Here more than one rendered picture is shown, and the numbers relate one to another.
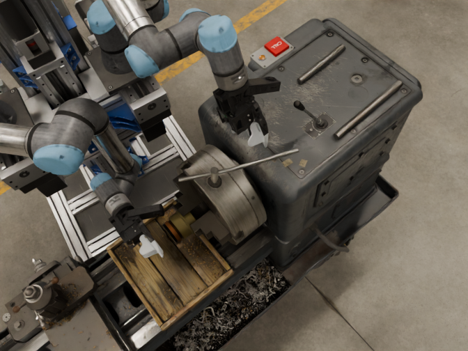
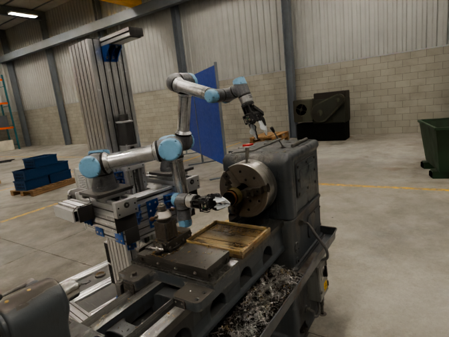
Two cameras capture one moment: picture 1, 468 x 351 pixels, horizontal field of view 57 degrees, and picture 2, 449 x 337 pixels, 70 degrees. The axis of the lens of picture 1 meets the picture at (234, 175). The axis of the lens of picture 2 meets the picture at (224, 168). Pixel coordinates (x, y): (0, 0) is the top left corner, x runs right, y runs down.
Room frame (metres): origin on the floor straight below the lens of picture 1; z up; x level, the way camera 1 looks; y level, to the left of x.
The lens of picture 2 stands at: (-1.00, 0.91, 1.59)
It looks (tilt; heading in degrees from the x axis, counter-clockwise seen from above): 12 degrees down; 336
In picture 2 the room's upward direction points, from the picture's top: 6 degrees counter-clockwise
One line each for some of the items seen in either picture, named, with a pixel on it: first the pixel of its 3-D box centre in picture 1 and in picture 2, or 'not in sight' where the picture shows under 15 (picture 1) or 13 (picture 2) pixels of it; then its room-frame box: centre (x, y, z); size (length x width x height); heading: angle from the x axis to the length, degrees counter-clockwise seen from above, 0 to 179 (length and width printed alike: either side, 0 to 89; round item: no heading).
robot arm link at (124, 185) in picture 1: (118, 197); (184, 215); (0.68, 0.42, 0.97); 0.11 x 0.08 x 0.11; 158
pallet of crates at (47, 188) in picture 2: not in sight; (43, 172); (7.66, 1.69, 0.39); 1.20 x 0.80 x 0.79; 130
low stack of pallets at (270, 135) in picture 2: not in sight; (270, 141); (7.36, -4.53, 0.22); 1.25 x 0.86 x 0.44; 125
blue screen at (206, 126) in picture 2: not in sight; (197, 120); (7.06, -2.14, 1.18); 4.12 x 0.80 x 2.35; 173
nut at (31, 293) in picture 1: (30, 292); (161, 206); (0.34, 0.62, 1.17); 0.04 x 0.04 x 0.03
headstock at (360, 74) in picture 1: (304, 127); (273, 174); (0.80, -0.27, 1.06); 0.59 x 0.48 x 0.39; 121
